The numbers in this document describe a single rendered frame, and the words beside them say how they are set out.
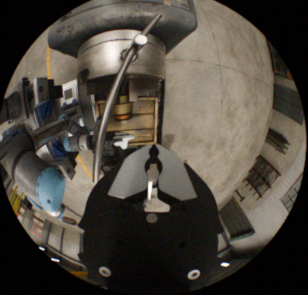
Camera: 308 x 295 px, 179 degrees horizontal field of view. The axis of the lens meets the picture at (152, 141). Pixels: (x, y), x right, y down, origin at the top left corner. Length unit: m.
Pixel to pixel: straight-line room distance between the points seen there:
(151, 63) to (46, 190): 0.38
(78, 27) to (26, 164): 0.35
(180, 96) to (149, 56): 1.39
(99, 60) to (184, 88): 1.49
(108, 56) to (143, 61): 0.08
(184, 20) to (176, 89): 1.35
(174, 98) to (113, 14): 1.44
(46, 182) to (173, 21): 0.48
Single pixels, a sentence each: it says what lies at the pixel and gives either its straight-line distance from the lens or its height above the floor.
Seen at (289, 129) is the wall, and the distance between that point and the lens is 6.62.
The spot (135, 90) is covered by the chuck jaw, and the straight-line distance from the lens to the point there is 0.36.
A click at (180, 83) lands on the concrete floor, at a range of 1.62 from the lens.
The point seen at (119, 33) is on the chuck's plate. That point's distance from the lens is 0.28.
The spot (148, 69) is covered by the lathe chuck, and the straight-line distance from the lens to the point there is 0.26.
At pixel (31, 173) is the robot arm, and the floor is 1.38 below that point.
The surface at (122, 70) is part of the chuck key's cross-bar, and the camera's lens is 0.16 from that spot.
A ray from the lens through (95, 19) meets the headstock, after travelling 0.33.
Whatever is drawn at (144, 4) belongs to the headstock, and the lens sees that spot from 0.33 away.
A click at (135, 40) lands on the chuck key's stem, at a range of 0.17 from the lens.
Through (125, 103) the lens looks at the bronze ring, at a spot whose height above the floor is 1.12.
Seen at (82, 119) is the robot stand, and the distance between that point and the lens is 1.47.
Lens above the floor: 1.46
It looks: 59 degrees down
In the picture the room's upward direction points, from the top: 161 degrees clockwise
